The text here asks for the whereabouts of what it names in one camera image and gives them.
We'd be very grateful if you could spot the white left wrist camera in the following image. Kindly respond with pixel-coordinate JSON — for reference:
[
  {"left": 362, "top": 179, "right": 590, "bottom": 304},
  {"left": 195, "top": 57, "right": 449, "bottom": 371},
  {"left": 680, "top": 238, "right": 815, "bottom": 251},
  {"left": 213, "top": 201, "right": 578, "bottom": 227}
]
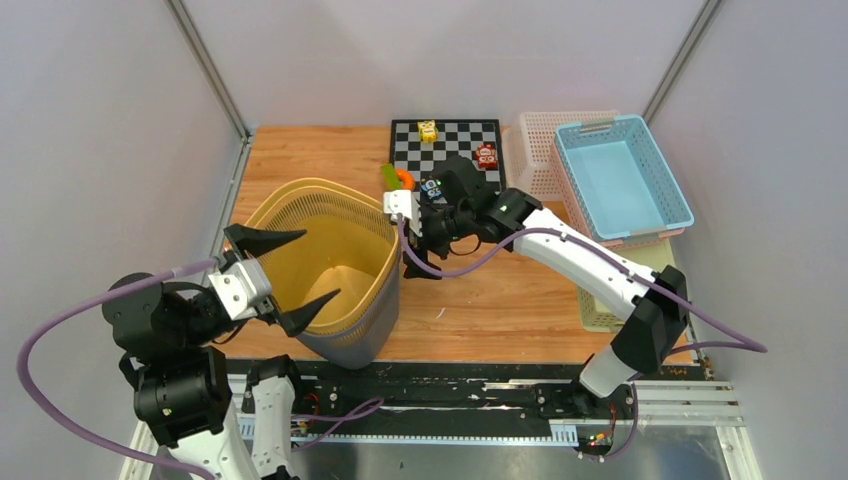
[{"left": 207, "top": 259, "right": 274, "bottom": 323}]

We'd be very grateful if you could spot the aluminium frame post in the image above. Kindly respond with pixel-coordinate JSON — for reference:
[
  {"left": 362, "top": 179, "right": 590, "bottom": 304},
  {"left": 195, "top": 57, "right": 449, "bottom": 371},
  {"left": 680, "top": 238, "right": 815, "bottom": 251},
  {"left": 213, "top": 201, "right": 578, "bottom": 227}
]
[
  {"left": 164, "top": 0, "right": 252, "bottom": 144},
  {"left": 642, "top": 0, "right": 724, "bottom": 125}
]

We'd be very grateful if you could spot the yellow owl toy block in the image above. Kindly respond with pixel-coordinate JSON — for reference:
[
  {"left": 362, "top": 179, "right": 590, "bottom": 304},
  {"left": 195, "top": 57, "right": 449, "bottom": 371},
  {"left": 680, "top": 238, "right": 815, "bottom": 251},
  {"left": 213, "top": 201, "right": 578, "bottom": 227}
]
[{"left": 417, "top": 120, "right": 439, "bottom": 143}]

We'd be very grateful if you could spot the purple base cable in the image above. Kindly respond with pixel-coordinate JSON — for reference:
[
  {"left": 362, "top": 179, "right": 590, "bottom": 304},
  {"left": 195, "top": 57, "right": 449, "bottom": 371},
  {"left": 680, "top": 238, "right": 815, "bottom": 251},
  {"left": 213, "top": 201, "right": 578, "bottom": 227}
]
[{"left": 288, "top": 396, "right": 386, "bottom": 455}]

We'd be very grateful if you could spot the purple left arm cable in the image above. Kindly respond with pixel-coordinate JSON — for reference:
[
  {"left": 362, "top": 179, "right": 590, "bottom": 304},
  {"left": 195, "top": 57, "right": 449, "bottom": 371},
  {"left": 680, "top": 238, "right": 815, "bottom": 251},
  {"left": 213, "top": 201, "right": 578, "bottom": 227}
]
[{"left": 15, "top": 258, "right": 220, "bottom": 480}]

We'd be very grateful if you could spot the large white plastic basket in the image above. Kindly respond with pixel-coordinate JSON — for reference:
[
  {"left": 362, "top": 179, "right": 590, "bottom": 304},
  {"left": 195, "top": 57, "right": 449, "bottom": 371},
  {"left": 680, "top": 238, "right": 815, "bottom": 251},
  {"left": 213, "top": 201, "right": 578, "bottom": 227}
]
[{"left": 502, "top": 110, "right": 620, "bottom": 202}]

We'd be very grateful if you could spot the left aluminium frame post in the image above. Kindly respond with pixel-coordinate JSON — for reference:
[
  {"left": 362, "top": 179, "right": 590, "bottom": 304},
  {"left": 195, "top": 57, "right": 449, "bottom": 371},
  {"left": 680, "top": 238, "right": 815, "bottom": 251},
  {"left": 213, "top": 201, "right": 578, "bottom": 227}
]
[{"left": 164, "top": 0, "right": 252, "bottom": 144}]

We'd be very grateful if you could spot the blue owl toy block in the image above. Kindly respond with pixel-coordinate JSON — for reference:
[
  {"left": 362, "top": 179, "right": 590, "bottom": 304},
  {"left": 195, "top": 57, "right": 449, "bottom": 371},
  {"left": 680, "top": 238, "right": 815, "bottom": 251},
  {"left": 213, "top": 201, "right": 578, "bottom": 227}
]
[{"left": 420, "top": 178, "right": 443, "bottom": 202}]

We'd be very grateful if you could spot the yellow slatted laundry bin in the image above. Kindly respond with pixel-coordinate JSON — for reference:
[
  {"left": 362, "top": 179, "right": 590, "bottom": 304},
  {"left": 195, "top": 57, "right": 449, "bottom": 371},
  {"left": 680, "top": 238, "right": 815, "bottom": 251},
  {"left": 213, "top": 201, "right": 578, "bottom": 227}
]
[{"left": 246, "top": 177, "right": 399, "bottom": 335}]

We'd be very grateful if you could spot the grey and yellow laundry bin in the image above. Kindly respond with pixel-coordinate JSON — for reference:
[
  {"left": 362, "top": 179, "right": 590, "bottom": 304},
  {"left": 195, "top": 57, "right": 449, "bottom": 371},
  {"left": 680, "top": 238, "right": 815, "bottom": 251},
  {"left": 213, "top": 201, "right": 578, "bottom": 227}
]
[{"left": 297, "top": 261, "right": 400, "bottom": 370}]

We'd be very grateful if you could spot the red owl toy block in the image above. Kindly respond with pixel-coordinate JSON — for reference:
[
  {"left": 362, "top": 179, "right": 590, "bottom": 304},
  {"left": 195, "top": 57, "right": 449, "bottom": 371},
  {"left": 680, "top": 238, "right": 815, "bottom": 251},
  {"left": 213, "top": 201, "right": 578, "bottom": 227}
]
[{"left": 475, "top": 143, "right": 498, "bottom": 170}]

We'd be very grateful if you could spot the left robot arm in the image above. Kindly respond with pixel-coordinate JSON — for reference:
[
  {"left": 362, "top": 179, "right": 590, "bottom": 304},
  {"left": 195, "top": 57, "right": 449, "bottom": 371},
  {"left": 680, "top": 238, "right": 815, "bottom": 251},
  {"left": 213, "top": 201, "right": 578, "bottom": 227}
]
[{"left": 102, "top": 224, "right": 329, "bottom": 479}]

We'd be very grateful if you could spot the orange arch toy block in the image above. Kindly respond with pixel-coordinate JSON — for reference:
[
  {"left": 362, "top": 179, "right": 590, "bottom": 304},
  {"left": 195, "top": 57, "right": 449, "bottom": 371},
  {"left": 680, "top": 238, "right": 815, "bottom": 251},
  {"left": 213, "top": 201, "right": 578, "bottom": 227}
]
[{"left": 395, "top": 169, "right": 417, "bottom": 191}]

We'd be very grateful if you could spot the right aluminium frame post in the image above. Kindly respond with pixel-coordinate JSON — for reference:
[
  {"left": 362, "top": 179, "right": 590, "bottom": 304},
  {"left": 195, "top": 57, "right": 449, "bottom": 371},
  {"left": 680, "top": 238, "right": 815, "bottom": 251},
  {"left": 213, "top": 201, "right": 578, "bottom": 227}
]
[{"left": 642, "top": 0, "right": 724, "bottom": 125}]

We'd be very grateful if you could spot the pink plastic basket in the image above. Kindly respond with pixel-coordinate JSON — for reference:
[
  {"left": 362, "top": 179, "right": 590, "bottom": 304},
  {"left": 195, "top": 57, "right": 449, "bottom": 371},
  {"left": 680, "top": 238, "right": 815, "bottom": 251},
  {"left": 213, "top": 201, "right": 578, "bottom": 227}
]
[{"left": 599, "top": 228, "right": 685, "bottom": 250}]

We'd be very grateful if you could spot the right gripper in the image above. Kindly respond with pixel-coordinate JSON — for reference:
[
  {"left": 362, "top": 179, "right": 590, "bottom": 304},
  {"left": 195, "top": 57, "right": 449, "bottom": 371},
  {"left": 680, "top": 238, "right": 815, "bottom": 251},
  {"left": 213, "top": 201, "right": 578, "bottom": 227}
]
[{"left": 402, "top": 204, "right": 473, "bottom": 282}]

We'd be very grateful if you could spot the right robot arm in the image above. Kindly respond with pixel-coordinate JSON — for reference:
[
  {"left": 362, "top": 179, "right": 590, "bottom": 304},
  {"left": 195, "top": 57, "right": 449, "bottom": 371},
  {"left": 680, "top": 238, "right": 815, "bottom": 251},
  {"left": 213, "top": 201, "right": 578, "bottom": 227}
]
[{"left": 383, "top": 155, "right": 689, "bottom": 418}]

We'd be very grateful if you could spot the light blue plastic basket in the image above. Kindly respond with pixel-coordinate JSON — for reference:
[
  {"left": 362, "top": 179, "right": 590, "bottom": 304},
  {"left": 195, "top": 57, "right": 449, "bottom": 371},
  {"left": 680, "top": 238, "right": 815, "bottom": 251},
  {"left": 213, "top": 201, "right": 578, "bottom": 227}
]
[{"left": 551, "top": 114, "right": 695, "bottom": 243}]

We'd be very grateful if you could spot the black metal base rail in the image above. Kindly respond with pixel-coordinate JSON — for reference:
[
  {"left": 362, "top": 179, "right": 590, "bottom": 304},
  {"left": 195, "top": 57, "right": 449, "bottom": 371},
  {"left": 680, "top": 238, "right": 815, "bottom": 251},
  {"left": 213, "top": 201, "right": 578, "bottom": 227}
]
[{"left": 218, "top": 357, "right": 710, "bottom": 442}]

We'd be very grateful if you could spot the black and white chessboard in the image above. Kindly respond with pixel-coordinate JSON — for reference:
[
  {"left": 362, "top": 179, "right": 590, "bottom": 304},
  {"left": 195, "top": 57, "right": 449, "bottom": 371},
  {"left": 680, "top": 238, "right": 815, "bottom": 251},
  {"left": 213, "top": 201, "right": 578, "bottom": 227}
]
[{"left": 389, "top": 118, "right": 506, "bottom": 197}]

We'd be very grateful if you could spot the green plastic basket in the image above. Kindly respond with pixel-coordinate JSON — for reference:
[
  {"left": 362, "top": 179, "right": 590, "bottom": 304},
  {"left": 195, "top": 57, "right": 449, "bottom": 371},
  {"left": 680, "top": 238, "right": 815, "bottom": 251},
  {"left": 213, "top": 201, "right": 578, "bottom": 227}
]
[{"left": 577, "top": 239, "right": 676, "bottom": 333}]

